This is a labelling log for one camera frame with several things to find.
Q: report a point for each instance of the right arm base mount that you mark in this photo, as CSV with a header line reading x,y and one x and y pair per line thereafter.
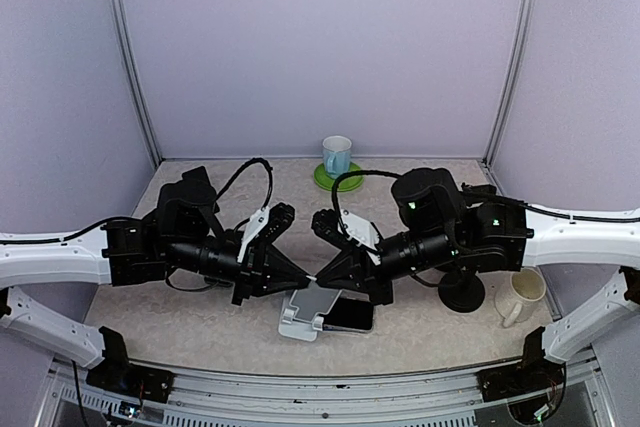
x,y
532,373

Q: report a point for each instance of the front aluminium rail frame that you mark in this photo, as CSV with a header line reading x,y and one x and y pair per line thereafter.
x,y
450,397

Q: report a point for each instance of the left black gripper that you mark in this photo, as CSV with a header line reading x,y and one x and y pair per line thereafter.
x,y
256,270

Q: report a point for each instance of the aluminium corner post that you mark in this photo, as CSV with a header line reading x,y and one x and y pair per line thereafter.
x,y
519,43
134,84

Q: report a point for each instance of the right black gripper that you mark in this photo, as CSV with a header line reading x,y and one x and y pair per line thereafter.
x,y
352,269

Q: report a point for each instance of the front black pole stand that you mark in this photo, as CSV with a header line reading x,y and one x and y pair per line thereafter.
x,y
462,293

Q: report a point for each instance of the right aluminium corner post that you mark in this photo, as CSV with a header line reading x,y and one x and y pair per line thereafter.
x,y
519,43

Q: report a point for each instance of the light blue mug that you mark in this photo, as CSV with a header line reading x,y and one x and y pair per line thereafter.
x,y
336,155

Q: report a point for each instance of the left aluminium corner post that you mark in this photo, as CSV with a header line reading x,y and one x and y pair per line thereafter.
x,y
134,84

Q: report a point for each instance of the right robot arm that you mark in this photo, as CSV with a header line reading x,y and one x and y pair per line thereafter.
x,y
467,230

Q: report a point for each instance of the green saucer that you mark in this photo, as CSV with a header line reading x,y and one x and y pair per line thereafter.
x,y
325,182

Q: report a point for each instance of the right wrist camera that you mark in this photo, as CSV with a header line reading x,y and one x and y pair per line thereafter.
x,y
325,226

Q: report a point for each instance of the white folding phone stand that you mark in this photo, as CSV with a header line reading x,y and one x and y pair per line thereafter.
x,y
303,311

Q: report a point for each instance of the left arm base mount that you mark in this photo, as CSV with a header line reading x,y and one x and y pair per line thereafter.
x,y
117,374

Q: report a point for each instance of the cream ceramic mug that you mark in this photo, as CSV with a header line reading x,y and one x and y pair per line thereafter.
x,y
518,296

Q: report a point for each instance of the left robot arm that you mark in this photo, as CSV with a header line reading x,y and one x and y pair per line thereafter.
x,y
181,232

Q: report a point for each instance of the centre top black phone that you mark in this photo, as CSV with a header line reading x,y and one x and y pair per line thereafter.
x,y
350,315

